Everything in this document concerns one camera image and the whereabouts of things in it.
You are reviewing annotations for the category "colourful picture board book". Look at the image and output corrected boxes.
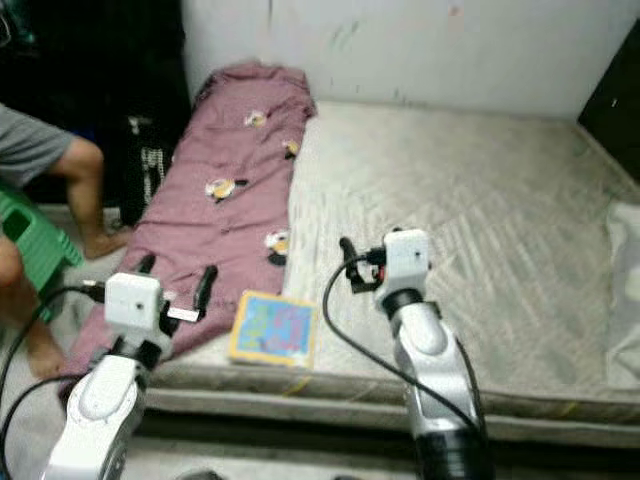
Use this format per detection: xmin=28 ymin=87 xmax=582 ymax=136
xmin=228 ymin=290 xmax=318 ymax=369

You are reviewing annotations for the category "white quilted mattress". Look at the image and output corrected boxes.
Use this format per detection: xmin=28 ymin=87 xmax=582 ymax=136
xmin=180 ymin=98 xmax=640 ymax=426

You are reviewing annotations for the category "black bag with white print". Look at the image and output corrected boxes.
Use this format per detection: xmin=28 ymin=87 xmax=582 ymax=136
xmin=118 ymin=115 xmax=173 ymax=226

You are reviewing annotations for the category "green plastic stool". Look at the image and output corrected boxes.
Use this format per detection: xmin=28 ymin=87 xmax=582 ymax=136
xmin=0 ymin=185 xmax=83 ymax=321

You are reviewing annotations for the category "purple cartoon print blanket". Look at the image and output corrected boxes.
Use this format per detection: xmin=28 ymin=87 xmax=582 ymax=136
xmin=60 ymin=62 xmax=318 ymax=401

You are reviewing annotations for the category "person in grey shorts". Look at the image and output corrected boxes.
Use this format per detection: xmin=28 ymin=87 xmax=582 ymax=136
xmin=0 ymin=103 xmax=136 ymax=381

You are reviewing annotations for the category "white pillow with green print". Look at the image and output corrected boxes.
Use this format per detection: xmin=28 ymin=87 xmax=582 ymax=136
xmin=605 ymin=200 xmax=640 ymax=391

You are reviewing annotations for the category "black tufted headboard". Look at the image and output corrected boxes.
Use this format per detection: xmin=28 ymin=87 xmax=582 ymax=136
xmin=578 ymin=45 xmax=640 ymax=156

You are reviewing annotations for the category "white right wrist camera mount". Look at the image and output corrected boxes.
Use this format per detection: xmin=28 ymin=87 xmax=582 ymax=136
xmin=378 ymin=228 xmax=431 ymax=301

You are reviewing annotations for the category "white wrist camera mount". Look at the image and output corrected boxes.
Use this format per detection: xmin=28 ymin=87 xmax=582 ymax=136
xmin=105 ymin=272 xmax=169 ymax=349
xmin=378 ymin=228 xmax=431 ymax=301

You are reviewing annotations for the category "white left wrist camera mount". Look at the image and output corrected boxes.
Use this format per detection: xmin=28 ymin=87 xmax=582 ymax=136
xmin=105 ymin=272 xmax=169 ymax=349

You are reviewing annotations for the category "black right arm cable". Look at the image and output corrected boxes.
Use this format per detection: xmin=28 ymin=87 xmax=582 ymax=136
xmin=322 ymin=253 xmax=486 ymax=441

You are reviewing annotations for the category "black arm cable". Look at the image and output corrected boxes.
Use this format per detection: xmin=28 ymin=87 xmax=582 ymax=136
xmin=322 ymin=253 xmax=486 ymax=441
xmin=0 ymin=283 xmax=111 ymax=480

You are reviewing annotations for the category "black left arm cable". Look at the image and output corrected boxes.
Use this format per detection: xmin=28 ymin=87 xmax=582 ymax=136
xmin=0 ymin=283 xmax=111 ymax=480

